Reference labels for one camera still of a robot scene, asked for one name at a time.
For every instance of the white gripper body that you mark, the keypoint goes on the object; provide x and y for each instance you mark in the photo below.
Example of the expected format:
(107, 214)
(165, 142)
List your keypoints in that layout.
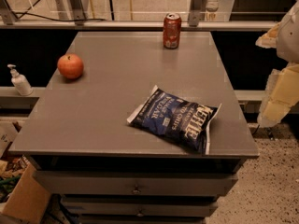
(290, 36)

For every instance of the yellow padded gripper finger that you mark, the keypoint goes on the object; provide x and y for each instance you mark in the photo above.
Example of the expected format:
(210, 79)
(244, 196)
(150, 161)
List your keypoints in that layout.
(269, 39)
(281, 94)

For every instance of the red apple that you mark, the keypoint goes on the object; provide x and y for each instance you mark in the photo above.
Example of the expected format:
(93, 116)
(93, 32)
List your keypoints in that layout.
(70, 66)

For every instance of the blue kettle chips bag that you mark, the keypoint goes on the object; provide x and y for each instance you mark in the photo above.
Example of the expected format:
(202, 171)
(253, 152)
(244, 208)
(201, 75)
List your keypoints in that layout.
(171, 117)

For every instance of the red soda can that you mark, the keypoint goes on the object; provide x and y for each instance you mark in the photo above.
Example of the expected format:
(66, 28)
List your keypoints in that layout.
(171, 32)

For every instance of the grey drawer cabinet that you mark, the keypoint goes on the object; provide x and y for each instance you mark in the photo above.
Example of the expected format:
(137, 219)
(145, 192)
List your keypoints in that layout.
(147, 135)

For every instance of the white pump bottle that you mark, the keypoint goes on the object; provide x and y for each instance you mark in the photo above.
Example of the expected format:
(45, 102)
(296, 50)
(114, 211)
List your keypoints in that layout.
(19, 81)

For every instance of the cardboard box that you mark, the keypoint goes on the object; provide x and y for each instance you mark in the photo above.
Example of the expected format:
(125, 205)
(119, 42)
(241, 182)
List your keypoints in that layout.
(23, 200)

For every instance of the metal railing frame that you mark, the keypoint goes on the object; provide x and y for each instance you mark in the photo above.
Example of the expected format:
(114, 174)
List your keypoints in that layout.
(258, 15)

